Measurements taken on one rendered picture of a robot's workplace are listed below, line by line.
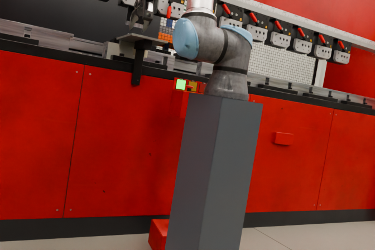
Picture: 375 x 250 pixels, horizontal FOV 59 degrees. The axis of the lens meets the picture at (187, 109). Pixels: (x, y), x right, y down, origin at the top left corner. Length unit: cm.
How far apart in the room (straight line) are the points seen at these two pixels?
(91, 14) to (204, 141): 148
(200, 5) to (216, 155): 46
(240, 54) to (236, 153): 31
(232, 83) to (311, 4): 154
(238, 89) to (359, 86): 233
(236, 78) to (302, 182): 148
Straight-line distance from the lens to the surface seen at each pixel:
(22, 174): 167
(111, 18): 235
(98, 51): 203
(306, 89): 250
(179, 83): 165
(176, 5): 192
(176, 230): 120
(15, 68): 161
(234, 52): 108
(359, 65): 337
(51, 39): 174
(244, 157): 111
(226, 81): 108
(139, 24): 187
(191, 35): 101
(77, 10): 231
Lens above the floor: 77
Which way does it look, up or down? 2 degrees down
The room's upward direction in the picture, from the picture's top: 9 degrees clockwise
